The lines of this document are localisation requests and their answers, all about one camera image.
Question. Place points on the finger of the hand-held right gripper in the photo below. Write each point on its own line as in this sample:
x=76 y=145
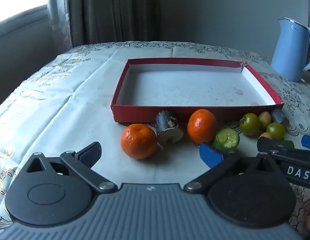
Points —
x=269 y=145
x=308 y=142

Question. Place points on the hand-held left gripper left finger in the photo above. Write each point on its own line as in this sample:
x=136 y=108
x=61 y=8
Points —
x=91 y=152

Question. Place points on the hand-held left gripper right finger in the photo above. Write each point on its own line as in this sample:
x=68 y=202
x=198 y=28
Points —
x=211 y=155

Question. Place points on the green tomato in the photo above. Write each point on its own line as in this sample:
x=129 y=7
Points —
x=249 y=125
x=275 y=130

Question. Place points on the mandarin orange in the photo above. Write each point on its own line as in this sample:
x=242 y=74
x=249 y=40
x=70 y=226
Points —
x=138 y=141
x=201 y=126

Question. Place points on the red cardboard box tray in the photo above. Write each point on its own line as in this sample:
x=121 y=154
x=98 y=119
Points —
x=185 y=87

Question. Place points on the white embroidered tablecloth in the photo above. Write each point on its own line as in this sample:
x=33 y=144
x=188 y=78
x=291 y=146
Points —
x=57 y=105

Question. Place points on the light blue electric kettle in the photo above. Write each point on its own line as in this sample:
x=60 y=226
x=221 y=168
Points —
x=287 y=52

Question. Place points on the sheer white curtain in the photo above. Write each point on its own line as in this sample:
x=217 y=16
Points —
x=58 y=17

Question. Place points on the brown curtain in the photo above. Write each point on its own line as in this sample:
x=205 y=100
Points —
x=115 y=12

